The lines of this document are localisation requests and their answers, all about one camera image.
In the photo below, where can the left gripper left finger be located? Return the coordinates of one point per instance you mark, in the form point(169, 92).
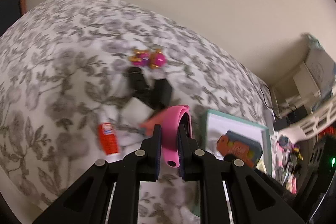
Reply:
point(140, 165)

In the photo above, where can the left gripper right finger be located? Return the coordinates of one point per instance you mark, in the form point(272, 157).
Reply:
point(199, 165)

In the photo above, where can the pink smart watch band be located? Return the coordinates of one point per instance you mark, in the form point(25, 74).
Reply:
point(172, 117)

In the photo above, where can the orange blue eraser case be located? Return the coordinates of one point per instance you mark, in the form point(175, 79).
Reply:
point(243, 148)

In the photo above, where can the pink blue eraser case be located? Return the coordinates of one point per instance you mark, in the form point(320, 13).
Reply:
point(148, 126)

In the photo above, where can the teal rimmed white tray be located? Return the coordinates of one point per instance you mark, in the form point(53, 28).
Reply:
point(214, 124)

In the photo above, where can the orange glue bottle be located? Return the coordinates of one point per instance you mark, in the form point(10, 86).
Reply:
point(107, 134)

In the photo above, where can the white cube adapter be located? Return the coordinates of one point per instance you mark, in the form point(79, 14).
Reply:
point(136, 112)

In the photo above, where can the black power adapter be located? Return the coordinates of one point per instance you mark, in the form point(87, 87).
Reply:
point(161, 94)

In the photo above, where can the floral grey white blanket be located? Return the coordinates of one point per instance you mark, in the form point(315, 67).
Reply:
point(65, 60)

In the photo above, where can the pink doll figure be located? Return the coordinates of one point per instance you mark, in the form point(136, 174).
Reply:
point(146, 58)

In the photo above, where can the white lattice shelf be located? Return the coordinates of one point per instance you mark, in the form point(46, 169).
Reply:
point(313, 124)

